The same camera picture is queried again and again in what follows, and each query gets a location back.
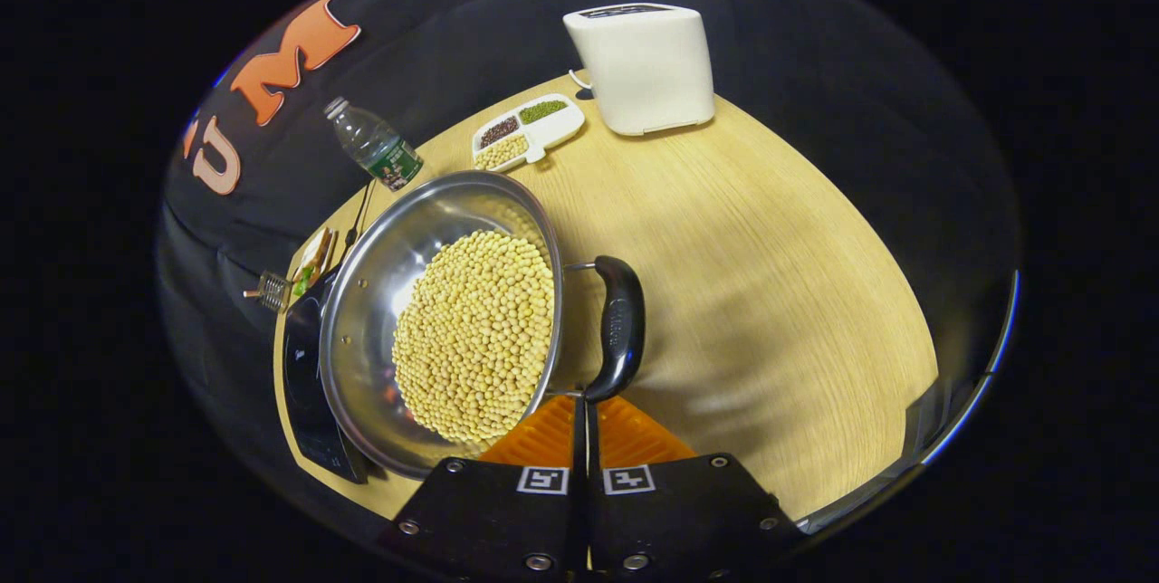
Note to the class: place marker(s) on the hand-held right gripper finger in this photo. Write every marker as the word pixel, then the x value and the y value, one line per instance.
pixel 579 443
pixel 595 443

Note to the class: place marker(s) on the pile of soybeans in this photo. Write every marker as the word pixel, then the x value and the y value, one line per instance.
pixel 480 339

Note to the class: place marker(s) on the stainless steel pot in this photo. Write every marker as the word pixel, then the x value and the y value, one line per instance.
pixel 389 275

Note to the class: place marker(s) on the black induction cooktop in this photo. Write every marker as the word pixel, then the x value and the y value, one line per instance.
pixel 303 384

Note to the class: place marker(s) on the white sectioned bean tray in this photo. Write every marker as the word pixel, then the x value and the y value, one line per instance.
pixel 566 126

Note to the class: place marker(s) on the sandwich with lettuce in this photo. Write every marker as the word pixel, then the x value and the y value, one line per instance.
pixel 313 259

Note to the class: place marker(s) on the clear plastic water bottle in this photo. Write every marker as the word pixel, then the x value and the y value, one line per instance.
pixel 385 153

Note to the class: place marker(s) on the white toaster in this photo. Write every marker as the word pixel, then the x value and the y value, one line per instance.
pixel 652 67

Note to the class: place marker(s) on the black backdrop cloth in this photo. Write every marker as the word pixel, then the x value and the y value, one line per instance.
pixel 435 49

